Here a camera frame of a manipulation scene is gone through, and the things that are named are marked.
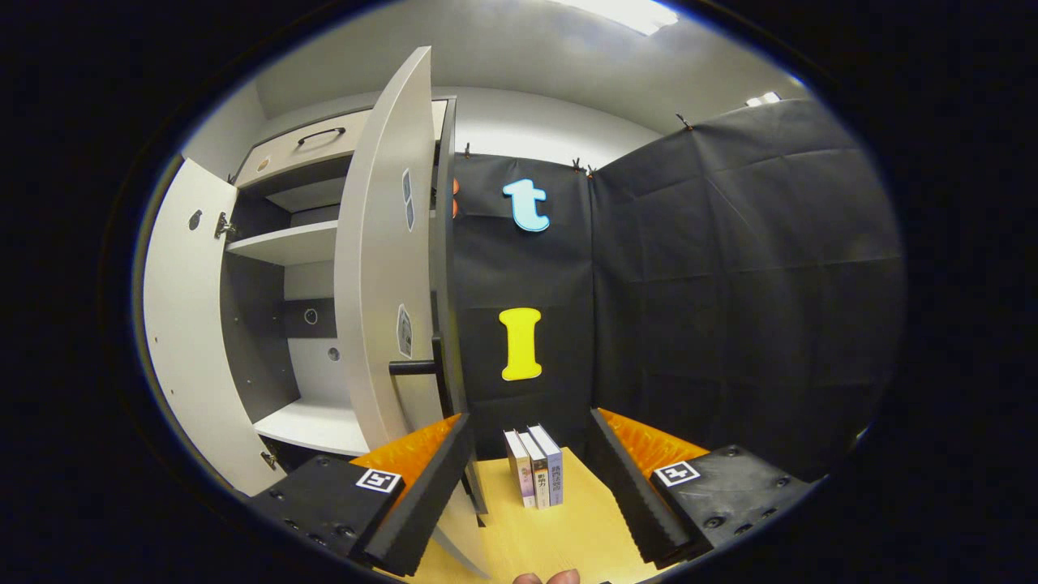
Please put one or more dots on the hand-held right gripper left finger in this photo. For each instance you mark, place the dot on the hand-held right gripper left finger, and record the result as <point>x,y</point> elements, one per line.
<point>430,495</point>

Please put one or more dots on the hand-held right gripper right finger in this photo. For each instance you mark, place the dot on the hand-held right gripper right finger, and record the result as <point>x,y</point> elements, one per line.
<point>628,487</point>

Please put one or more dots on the light grey cabinet door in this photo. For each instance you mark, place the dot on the light grey cabinet door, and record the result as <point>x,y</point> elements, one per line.
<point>373,268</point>
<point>186,324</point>

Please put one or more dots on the grey white cabinet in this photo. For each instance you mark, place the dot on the grey white cabinet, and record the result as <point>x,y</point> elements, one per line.
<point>251,341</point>

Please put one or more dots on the white cabinet shelf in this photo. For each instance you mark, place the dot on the white cabinet shelf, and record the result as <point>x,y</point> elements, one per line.
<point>316,426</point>
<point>292,243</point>

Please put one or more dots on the metal door hinge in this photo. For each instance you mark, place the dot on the metal door hinge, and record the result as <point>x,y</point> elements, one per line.
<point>225,226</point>

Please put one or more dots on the beige cabinet drawer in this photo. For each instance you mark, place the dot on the beige cabinet drawer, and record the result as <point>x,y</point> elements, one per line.
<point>284,154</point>

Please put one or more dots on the lavender book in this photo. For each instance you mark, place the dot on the lavender book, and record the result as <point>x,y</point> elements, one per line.
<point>553,470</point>

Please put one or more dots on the white brown book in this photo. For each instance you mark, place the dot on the white brown book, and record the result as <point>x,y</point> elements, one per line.
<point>539,478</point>

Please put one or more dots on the white pink book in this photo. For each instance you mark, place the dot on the white pink book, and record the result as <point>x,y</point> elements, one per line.
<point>519,474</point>

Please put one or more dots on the black backdrop cloth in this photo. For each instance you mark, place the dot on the black backdrop cloth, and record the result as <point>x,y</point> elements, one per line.
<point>730,284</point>

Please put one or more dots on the ceiling light panel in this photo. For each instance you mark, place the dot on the ceiling light panel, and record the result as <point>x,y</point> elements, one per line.
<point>616,12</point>
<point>762,99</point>

